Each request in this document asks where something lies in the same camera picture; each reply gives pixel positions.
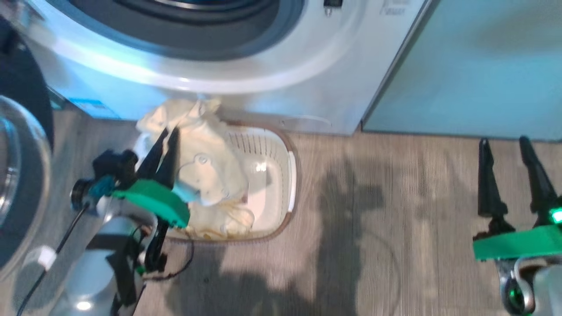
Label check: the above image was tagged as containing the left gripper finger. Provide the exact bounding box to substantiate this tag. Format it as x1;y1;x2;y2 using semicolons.
155;127;180;188
138;128;170;180

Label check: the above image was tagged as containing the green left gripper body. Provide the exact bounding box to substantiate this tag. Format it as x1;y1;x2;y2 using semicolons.
112;179;191;273

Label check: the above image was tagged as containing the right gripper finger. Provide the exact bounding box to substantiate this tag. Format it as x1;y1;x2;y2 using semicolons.
478;138;515;236
519;136;558;227

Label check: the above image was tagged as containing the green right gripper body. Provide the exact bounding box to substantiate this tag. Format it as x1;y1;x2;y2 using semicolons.
473;224;562;264

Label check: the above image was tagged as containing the pale printed garment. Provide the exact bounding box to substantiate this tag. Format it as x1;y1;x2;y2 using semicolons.
135;98;249;208
185;201;256;238

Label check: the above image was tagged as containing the round black glass washer door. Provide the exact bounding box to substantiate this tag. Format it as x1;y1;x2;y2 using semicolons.
0;13;54;281

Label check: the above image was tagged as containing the white front-load washing machine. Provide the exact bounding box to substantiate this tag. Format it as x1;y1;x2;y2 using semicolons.
18;0;433;136

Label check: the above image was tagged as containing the cream perforated laundry basket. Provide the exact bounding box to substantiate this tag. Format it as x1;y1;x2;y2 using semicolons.
133;121;300;243

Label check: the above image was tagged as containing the grey rubber door gasket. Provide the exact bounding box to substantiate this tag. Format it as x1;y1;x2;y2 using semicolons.
44;0;306;62

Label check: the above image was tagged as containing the blue energy label sticker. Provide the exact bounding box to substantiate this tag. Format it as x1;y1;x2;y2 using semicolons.
67;98;120;120

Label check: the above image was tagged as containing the plain teal cabinet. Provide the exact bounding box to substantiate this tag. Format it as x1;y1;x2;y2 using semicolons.
361;0;562;142

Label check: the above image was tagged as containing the round white filter cover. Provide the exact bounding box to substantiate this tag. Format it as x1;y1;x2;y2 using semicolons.
280;115;333;131

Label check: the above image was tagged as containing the printed text notice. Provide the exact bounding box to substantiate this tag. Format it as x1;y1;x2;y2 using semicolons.
380;0;411;16

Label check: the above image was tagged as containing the thin brown wire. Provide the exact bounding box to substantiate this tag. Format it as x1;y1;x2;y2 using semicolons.
140;237;196;281

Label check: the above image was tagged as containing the white cable tag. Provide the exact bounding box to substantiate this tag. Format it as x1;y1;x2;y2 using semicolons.
37;247;58;271

